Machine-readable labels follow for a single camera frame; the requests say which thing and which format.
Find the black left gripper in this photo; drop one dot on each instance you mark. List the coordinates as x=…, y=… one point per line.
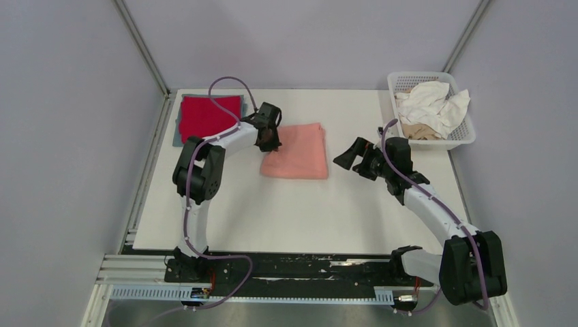
x=274, y=145

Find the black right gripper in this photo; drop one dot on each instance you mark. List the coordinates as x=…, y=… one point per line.
x=346, y=159

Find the salmon pink t-shirt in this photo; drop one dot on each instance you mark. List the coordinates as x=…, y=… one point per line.
x=302, y=154

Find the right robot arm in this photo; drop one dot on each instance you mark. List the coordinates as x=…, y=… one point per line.
x=471, y=267

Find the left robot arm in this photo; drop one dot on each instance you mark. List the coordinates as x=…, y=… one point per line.
x=198, y=177

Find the folded red t-shirt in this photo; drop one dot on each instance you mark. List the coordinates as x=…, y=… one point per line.
x=232, y=103

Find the beige crumpled t-shirt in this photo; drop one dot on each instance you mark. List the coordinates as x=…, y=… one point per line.
x=419, y=132

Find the folded grey t-shirt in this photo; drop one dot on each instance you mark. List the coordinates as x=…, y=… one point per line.
x=197, y=115

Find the white crumpled t-shirt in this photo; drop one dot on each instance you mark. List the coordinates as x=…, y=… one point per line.
x=431, y=104

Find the white plastic laundry basket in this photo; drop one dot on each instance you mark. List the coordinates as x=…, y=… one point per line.
x=401, y=81

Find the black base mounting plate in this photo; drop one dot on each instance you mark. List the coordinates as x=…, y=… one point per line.
x=299, y=274

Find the aluminium frame rail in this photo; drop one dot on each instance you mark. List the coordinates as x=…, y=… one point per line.
x=138, y=270

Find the white slotted cable duct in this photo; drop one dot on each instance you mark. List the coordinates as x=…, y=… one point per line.
x=191, y=294

